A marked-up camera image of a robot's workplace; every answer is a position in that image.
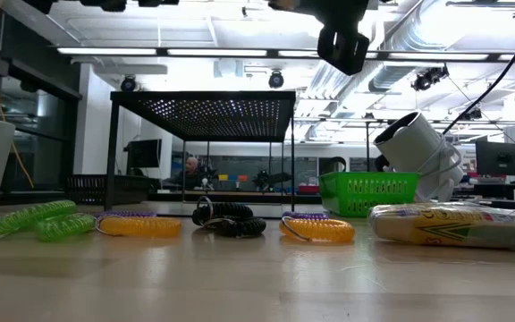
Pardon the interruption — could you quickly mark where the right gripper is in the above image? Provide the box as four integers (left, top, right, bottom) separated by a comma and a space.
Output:
292, 0, 370, 29

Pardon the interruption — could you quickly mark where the purple coil keychain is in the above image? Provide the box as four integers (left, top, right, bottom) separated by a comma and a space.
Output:
282, 210, 330, 221
95, 210, 158, 221

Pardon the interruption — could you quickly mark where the orange coil keychain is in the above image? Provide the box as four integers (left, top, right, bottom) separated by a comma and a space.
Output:
94, 216, 183, 240
278, 216, 356, 244

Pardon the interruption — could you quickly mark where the black coil keychain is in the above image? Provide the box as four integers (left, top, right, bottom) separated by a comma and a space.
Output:
191, 195, 255, 227
202, 216, 267, 239

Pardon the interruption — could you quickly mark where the green coil keychain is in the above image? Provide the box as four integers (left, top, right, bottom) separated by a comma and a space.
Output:
33, 213, 97, 243
0, 199, 79, 242

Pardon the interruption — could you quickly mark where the white desk lamp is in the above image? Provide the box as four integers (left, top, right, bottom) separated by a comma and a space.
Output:
372, 111, 465, 203

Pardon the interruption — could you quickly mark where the black ceiling light cluster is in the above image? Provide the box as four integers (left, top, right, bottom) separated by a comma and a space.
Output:
410, 64, 450, 92

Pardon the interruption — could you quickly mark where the black perforated metal shelf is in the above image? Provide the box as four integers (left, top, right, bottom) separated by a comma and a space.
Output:
104, 90, 298, 220

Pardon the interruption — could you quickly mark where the person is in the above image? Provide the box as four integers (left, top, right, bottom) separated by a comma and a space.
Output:
167, 156, 207, 190
375, 153, 392, 174

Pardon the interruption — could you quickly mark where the green plastic basket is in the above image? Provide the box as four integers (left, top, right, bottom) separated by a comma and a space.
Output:
318, 171, 421, 219

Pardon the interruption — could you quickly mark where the black computer monitor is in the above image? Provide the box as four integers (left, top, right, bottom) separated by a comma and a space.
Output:
475, 140, 515, 177
125, 138, 164, 170

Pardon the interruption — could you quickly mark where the long ceiling light bar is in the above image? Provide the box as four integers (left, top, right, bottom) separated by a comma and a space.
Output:
55, 47, 515, 63

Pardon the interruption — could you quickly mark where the black mesh tray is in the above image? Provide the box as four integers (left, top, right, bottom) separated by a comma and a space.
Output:
65, 174, 161, 206

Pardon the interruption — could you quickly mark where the silver ceiling air duct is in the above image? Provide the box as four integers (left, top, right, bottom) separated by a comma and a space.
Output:
367, 8, 460, 93

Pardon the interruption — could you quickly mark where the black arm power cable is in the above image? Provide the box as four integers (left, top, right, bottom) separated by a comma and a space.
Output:
440, 4, 515, 135

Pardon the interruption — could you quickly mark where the white lamp cable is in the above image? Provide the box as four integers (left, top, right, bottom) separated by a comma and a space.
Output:
416, 133, 464, 202

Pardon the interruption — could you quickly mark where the yellow extension cord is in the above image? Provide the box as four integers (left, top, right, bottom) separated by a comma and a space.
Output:
0, 0, 35, 189

